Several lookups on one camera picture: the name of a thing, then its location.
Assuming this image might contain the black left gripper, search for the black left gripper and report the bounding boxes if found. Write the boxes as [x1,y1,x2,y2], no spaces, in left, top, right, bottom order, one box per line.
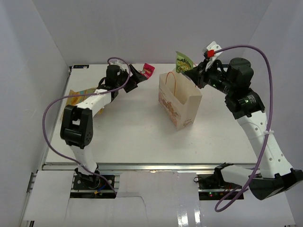
[116,65,147,93]

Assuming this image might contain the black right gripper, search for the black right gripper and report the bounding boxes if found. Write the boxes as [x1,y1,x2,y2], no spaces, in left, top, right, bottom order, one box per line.
[186,58,235,95]

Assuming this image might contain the red snack packet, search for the red snack packet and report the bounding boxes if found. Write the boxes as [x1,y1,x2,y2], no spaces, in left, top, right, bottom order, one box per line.
[140,63,155,79]

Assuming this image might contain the green gummy snack packet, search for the green gummy snack packet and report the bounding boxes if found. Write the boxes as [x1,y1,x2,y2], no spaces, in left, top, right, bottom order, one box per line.
[175,51,194,73]

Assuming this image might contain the tan chips bag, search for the tan chips bag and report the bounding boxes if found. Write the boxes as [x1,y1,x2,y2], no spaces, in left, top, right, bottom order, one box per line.
[60,87,104,121]

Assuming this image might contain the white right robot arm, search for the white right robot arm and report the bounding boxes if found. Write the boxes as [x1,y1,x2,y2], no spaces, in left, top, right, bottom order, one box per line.
[184,58,303,200]

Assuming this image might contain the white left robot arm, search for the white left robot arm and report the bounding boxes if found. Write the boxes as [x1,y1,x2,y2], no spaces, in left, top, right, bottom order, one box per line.
[60,64,148,189]

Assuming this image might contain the left blue table label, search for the left blue table label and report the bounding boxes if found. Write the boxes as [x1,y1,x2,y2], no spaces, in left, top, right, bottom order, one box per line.
[72,64,89,69]

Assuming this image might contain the right black base electronics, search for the right black base electronics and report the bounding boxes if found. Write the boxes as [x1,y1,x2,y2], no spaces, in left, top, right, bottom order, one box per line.
[193,174,241,201]

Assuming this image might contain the black base electronics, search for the black base electronics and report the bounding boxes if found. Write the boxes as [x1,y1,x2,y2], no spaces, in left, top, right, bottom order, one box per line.
[70,168,116,199]
[193,174,241,201]

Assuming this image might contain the left black base electronics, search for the left black base electronics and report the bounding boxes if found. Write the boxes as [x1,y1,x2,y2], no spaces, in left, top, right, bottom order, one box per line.
[70,168,116,199]

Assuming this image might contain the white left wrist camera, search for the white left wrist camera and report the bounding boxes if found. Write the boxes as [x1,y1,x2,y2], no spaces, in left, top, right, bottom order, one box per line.
[110,60,126,70]

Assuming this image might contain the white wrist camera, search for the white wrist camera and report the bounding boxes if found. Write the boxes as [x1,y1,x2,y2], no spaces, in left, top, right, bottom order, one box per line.
[203,41,222,71]
[110,60,126,70]

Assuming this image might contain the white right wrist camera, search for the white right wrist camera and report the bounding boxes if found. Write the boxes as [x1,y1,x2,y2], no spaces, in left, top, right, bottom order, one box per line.
[203,41,222,71]

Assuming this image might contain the beige paper bag orange handles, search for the beige paper bag orange handles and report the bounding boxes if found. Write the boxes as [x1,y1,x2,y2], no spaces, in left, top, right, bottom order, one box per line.
[158,70,202,131]

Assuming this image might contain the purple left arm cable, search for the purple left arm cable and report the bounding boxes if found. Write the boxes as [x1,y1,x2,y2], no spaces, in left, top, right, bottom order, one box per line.
[42,56,131,197]

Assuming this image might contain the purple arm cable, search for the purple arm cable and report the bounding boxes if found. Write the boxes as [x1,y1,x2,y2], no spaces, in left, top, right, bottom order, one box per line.
[42,56,131,197]
[204,44,273,212]

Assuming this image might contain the aluminium table front rail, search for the aluminium table front rail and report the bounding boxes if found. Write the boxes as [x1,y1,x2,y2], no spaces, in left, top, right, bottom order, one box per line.
[42,163,254,173]

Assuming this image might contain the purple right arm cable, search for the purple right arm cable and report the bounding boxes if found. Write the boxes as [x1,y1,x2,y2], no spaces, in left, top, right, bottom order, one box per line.
[204,44,273,212]

